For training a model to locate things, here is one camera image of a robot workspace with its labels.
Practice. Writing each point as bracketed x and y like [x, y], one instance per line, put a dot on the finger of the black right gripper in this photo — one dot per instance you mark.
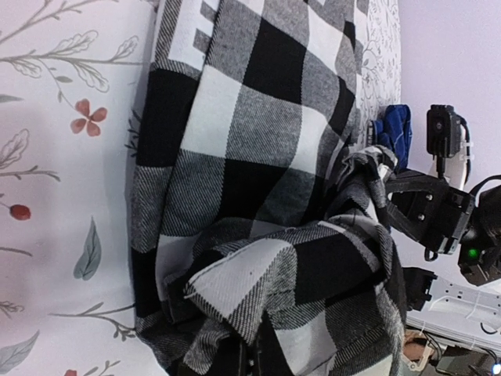
[410, 215]
[409, 181]

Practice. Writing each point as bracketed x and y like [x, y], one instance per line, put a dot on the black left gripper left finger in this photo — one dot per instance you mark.
[215, 357]

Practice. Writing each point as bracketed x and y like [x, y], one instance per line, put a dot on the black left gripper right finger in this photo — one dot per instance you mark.
[270, 360]

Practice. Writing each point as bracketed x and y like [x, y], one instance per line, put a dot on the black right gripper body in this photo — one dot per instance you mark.
[449, 222]

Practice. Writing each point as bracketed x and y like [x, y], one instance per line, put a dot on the black white checkered shirt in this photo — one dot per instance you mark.
[251, 194]

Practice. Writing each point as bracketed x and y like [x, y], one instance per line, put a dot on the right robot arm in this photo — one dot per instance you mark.
[457, 296]

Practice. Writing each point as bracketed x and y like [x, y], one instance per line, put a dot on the folded blue plaid shirt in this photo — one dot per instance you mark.
[394, 131]

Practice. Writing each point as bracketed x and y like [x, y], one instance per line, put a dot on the floral patterned table cloth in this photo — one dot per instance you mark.
[74, 78]

